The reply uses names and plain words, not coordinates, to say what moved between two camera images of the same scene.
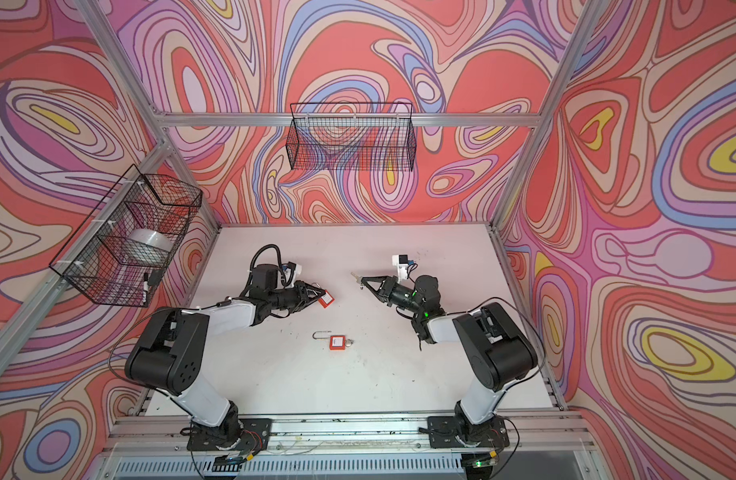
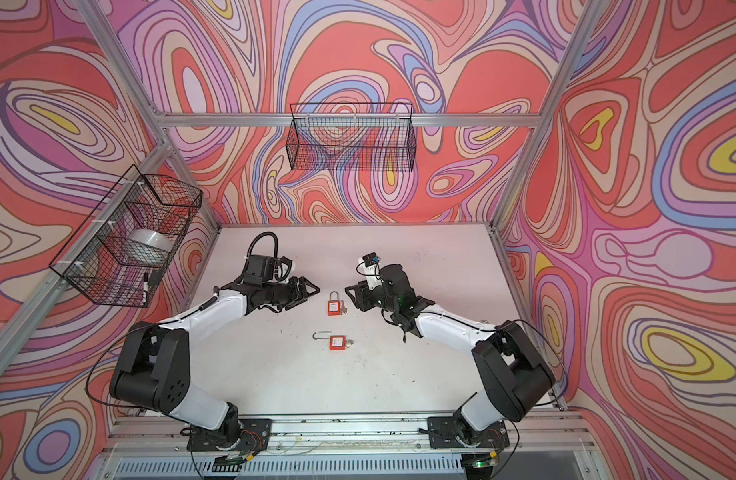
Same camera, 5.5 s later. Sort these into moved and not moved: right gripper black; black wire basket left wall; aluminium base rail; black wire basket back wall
Moved: right gripper black
Not moved: black wire basket back wall; black wire basket left wall; aluminium base rail
